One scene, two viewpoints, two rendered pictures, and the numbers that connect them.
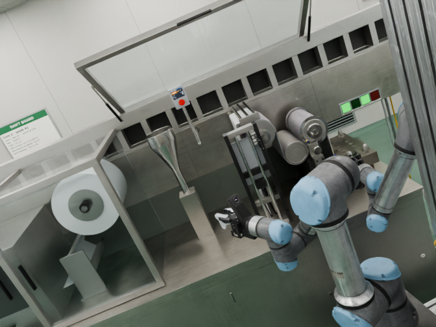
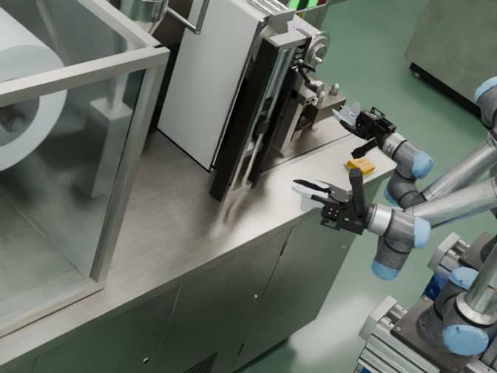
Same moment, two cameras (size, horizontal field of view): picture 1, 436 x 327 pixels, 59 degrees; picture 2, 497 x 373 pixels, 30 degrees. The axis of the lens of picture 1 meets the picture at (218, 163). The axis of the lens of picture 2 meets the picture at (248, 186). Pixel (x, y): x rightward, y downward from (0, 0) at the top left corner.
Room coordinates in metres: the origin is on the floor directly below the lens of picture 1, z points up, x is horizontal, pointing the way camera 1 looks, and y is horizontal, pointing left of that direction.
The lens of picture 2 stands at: (0.56, 1.81, 2.54)
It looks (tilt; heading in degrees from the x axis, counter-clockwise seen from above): 35 degrees down; 299
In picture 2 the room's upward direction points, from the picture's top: 21 degrees clockwise
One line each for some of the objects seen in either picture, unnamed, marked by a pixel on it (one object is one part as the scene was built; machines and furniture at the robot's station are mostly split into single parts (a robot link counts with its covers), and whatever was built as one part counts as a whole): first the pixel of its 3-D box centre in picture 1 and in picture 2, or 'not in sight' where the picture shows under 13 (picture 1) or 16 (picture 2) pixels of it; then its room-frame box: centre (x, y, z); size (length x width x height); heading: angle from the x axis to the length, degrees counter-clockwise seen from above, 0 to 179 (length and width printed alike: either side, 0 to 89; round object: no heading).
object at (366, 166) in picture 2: not in sight; (361, 165); (1.57, -0.66, 0.91); 0.07 x 0.07 x 0.02; 89
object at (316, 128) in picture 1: (314, 130); (316, 54); (1.79, -0.50, 1.25); 0.07 x 0.02 x 0.07; 89
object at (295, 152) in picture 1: (289, 146); not in sight; (1.93, -0.39, 1.17); 0.26 x 0.12 x 0.12; 179
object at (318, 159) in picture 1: (321, 170); (296, 113); (1.77, -0.47, 1.05); 0.06 x 0.05 x 0.31; 179
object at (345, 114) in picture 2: not in sight; (344, 113); (1.64, -0.53, 1.12); 0.09 x 0.03 x 0.06; 8
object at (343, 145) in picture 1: (346, 151); (288, 79); (1.96, -0.69, 1.00); 0.40 x 0.16 x 0.06; 179
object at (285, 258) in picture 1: (286, 250); (391, 253); (1.16, -0.10, 1.12); 0.11 x 0.08 x 0.11; 122
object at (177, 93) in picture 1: (178, 96); not in sight; (1.85, 0.04, 1.66); 0.07 x 0.07 x 0.10; 5
